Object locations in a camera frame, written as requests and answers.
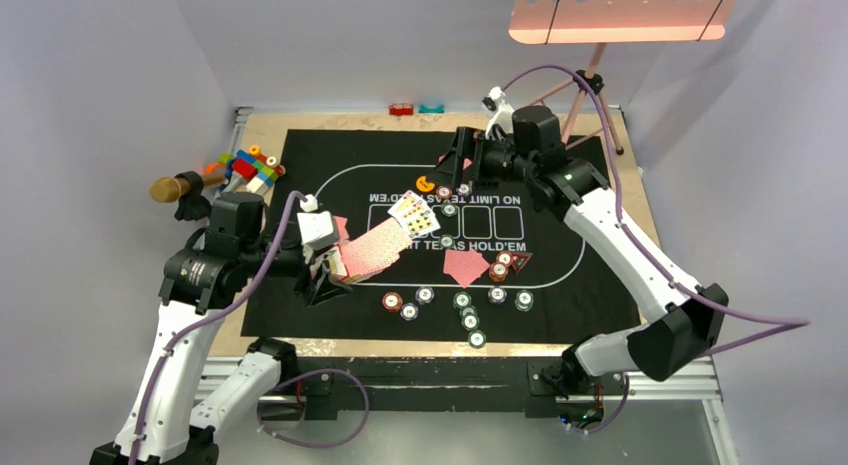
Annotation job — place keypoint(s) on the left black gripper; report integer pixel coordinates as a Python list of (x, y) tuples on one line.
[(324, 285)]

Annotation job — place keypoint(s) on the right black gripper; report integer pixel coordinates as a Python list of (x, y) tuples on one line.
[(468, 142)]

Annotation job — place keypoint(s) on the red playing card box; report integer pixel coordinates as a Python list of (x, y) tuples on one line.
[(331, 261)]

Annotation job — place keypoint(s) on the orange big blind button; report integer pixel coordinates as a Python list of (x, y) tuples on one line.
[(423, 185)]

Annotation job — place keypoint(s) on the single green chip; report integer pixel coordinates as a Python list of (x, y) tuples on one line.
[(447, 242), (449, 210)]

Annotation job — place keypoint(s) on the red backed card deck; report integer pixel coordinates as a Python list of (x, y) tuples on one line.
[(374, 251)]

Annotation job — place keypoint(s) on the face up diamonds card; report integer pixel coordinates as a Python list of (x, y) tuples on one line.
[(408, 205)]

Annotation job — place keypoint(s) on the red poker chip stack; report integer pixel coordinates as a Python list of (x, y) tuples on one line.
[(392, 302)]

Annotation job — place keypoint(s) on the blue poker chip stack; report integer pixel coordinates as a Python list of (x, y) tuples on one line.
[(424, 295)]

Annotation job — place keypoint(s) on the triangular all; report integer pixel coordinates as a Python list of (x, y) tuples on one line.
[(520, 260)]

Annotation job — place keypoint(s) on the small red chip stack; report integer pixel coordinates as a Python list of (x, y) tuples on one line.
[(498, 272)]

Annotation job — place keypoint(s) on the small green chip stack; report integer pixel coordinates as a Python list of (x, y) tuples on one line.
[(524, 300)]

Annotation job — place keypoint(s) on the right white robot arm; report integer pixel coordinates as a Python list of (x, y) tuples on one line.
[(682, 318)]

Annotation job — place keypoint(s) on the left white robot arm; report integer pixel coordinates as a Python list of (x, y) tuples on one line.
[(220, 267)]

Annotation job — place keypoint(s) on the teal toy block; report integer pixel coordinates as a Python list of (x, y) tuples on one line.
[(431, 108)]

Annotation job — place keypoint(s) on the red toy block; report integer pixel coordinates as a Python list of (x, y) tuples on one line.
[(401, 109)]

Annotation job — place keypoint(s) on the black poker table mat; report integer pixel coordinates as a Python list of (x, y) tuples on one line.
[(358, 175)]

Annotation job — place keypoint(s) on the green poker chip stack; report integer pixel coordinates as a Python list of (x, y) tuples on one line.
[(461, 300)]

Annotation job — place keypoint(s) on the colourful toy block vehicle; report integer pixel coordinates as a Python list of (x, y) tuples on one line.
[(246, 170)]

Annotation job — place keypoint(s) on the pink tripod stand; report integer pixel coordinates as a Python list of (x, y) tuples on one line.
[(590, 72)]

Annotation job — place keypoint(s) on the pink perforated panel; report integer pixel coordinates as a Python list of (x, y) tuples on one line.
[(618, 21)]

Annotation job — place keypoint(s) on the gold microphone head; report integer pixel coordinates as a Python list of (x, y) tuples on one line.
[(174, 188)]

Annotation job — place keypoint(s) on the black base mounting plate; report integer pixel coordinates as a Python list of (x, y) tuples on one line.
[(524, 385)]

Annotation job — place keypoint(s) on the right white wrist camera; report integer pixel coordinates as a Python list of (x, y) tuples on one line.
[(500, 113)]

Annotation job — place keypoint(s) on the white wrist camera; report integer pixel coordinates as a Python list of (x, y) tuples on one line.
[(318, 230), (500, 113)]

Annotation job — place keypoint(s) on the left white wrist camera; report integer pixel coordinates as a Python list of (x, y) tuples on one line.
[(318, 230)]

